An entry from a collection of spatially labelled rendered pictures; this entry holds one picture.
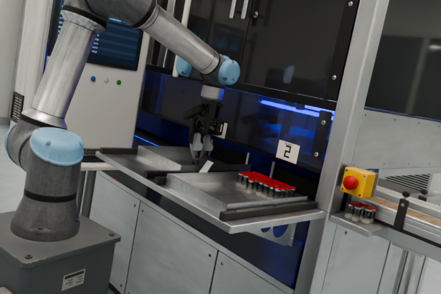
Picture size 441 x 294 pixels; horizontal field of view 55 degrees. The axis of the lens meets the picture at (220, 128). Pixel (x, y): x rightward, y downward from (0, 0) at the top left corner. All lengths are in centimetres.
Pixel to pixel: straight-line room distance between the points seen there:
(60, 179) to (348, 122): 80
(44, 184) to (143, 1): 48
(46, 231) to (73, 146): 20
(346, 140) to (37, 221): 85
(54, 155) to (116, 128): 95
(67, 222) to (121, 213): 116
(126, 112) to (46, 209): 98
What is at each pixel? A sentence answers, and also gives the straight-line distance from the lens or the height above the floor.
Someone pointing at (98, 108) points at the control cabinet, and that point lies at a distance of 187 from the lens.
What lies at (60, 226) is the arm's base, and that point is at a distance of 104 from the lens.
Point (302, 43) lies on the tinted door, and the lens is 142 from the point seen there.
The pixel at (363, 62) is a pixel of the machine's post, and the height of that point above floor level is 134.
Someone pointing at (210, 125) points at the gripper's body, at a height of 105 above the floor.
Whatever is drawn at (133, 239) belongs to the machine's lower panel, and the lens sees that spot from 212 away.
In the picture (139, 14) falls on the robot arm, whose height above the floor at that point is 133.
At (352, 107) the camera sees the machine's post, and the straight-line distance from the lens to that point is 128.
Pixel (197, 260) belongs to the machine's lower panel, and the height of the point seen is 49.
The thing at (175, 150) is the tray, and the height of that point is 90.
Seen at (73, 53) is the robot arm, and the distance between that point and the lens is 113.
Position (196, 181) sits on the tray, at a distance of 132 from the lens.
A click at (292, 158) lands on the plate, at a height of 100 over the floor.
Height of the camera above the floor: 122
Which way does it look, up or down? 7 degrees down
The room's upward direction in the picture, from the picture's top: 11 degrees clockwise
